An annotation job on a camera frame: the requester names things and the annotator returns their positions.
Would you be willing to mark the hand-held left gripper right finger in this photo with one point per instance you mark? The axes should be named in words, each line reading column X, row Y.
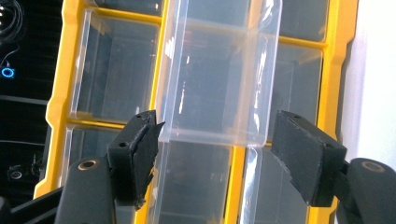
column 308, row 155

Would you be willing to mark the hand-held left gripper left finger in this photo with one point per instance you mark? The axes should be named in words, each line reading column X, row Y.
column 137, row 155

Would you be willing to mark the yellow organizer case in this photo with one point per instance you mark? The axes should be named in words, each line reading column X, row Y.
column 336, row 62

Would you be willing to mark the clear plastic drawer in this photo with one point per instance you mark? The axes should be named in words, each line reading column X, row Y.
column 214, row 87

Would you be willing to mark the grid of transparent drawers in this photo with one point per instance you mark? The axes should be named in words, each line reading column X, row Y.
column 118, row 68

